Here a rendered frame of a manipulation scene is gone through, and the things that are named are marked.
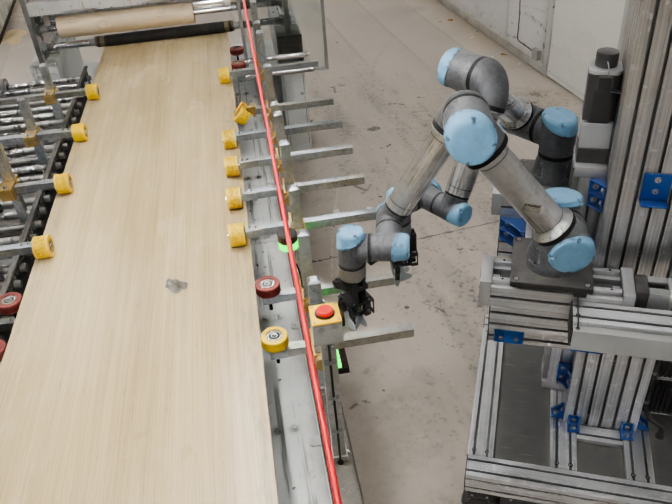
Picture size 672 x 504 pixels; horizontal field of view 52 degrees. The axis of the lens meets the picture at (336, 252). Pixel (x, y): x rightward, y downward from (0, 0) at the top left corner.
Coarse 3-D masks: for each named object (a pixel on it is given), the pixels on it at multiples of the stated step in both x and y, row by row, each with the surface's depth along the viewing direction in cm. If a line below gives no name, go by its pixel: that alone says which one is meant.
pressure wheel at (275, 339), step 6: (264, 330) 204; (270, 330) 204; (276, 330) 204; (282, 330) 203; (264, 336) 202; (270, 336) 202; (276, 336) 201; (282, 336) 201; (264, 342) 200; (270, 342) 199; (276, 342) 199; (282, 342) 200; (288, 342) 203; (264, 348) 201; (270, 348) 200; (276, 348) 200; (282, 348) 201; (276, 360) 207
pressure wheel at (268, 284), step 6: (264, 276) 225; (270, 276) 225; (258, 282) 222; (264, 282) 222; (270, 282) 223; (276, 282) 222; (258, 288) 220; (264, 288) 220; (270, 288) 220; (276, 288) 220; (258, 294) 221; (264, 294) 220; (270, 294) 220; (276, 294) 221; (270, 306) 227
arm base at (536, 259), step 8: (528, 248) 199; (536, 248) 194; (528, 256) 197; (536, 256) 195; (544, 256) 192; (528, 264) 198; (536, 264) 195; (544, 264) 193; (536, 272) 196; (544, 272) 194; (552, 272) 193; (560, 272) 193; (568, 272) 193
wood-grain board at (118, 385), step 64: (128, 64) 394; (192, 64) 387; (128, 128) 325; (192, 128) 320; (128, 192) 276; (192, 192) 273; (64, 256) 243; (128, 256) 240; (192, 256) 238; (64, 320) 215; (128, 320) 213; (192, 320) 211; (256, 320) 209; (0, 384) 194; (64, 384) 192; (128, 384) 191; (192, 384) 189; (256, 384) 187; (0, 448) 175; (64, 448) 174; (128, 448) 173; (192, 448) 171; (256, 448) 170
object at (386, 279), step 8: (368, 280) 227; (376, 280) 227; (384, 280) 227; (392, 280) 228; (288, 288) 226; (328, 288) 225; (368, 288) 228; (280, 296) 224; (288, 296) 225; (296, 296) 225; (264, 304) 225
